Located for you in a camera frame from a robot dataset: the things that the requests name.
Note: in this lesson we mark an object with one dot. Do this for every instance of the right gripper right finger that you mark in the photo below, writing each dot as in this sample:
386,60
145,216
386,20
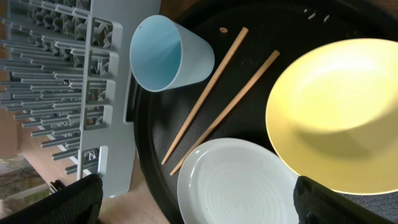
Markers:
317,204

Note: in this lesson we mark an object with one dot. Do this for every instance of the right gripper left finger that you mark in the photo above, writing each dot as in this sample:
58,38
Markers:
78,203

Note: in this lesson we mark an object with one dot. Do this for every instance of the yellow bowl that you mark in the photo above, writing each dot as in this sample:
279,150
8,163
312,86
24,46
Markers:
332,116

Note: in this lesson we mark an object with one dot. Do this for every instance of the light blue cup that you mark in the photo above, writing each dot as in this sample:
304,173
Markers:
165,55

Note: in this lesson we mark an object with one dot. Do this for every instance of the grey dishwasher rack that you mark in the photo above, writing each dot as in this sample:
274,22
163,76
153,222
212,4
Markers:
71,82

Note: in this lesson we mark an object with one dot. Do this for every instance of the grey plate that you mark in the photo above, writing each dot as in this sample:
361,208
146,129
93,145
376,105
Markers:
228,181

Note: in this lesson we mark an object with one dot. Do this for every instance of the right wooden chopstick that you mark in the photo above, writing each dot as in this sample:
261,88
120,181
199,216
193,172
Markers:
274,55

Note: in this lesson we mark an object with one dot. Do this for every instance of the wooden chopstick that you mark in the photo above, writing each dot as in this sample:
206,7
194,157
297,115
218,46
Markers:
274,55
205,93

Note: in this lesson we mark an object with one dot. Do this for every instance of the round black tray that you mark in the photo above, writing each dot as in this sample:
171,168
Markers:
291,27

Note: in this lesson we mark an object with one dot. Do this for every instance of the left wooden chopstick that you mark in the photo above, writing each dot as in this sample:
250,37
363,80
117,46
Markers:
205,93

